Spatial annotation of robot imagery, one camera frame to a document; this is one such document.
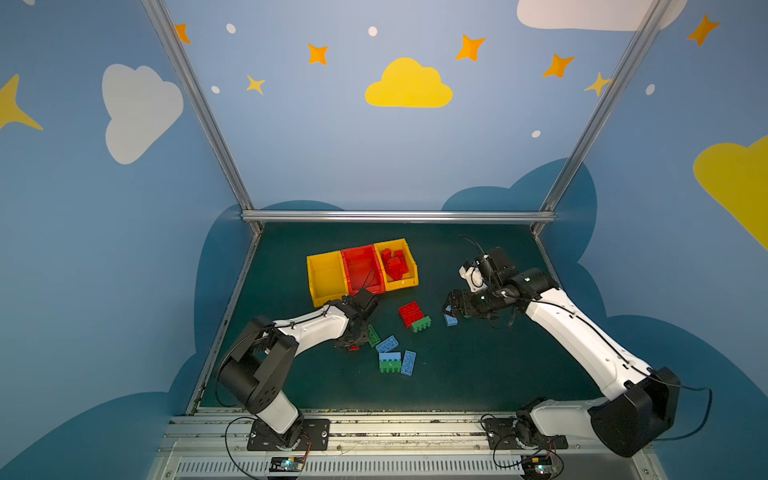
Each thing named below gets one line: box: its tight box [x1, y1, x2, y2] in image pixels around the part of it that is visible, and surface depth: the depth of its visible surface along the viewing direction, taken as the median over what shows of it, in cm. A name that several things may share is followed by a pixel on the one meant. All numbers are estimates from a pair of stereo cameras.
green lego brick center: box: [411, 315, 432, 333], surface depth 95 cm
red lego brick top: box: [381, 248, 400, 268], surface depth 109 cm
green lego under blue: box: [379, 361, 402, 373], surface depth 86 cm
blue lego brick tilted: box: [375, 334, 399, 353], surface depth 91 cm
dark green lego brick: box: [367, 323, 381, 348], surface depth 92 cm
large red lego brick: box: [398, 301, 424, 328], surface depth 97 cm
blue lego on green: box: [379, 352, 401, 361], surface depth 87 cm
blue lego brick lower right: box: [400, 350, 417, 377], surface depth 88 cm
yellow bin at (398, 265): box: [374, 238, 419, 292], surface depth 109 cm
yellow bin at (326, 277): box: [306, 250, 349, 308], surface depth 104 cm
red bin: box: [341, 244, 386, 296], surface depth 103 cm
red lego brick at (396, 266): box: [386, 250, 409, 281], surface depth 109 cm
